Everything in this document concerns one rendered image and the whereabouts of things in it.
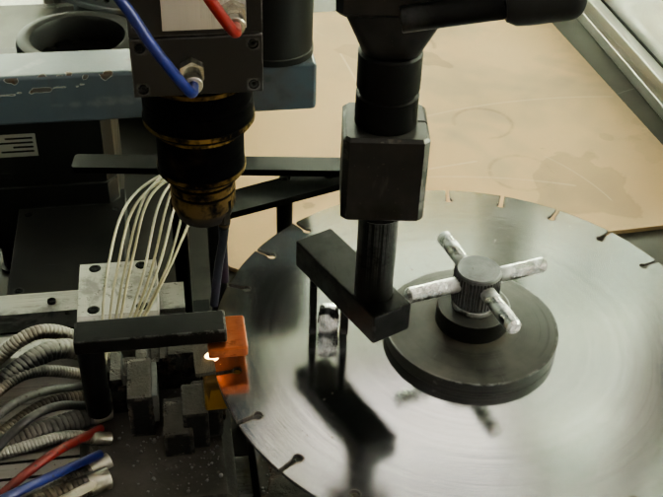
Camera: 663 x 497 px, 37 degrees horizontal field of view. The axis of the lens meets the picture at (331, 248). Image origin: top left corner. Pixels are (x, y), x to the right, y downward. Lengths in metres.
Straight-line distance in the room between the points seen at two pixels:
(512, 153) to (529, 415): 0.65
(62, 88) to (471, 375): 0.35
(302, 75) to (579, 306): 0.26
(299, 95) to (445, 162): 0.46
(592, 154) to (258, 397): 0.73
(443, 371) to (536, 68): 0.87
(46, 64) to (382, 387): 0.34
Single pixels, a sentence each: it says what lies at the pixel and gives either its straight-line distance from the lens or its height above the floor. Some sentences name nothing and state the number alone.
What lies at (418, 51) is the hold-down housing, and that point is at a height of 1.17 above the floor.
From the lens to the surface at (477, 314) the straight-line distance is 0.62.
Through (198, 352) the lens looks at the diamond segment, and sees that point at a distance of 0.63.
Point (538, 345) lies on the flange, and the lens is 0.64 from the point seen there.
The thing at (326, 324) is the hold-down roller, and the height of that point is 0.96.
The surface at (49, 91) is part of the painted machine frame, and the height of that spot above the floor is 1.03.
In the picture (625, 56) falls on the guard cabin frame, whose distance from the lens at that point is 1.46.
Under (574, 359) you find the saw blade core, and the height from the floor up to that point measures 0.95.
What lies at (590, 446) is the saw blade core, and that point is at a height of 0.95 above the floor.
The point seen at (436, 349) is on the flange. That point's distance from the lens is 0.62.
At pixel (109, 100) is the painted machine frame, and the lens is 0.75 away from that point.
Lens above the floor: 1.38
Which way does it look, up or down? 37 degrees down
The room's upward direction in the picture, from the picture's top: 2 degrees clockwise
